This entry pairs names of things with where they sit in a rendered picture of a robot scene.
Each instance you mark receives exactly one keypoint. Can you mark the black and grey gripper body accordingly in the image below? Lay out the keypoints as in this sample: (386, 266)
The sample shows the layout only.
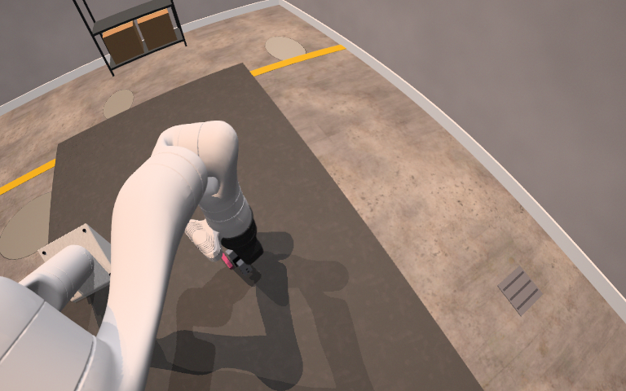
(237, 234)

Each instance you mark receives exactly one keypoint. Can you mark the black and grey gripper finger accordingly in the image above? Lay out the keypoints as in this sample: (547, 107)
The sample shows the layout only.
(245, 269)
(234, 258)

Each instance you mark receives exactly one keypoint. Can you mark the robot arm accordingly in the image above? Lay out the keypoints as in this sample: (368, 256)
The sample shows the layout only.
(43, 350)

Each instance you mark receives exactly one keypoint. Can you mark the pink rod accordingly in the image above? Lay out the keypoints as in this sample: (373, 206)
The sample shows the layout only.
(227, 262)

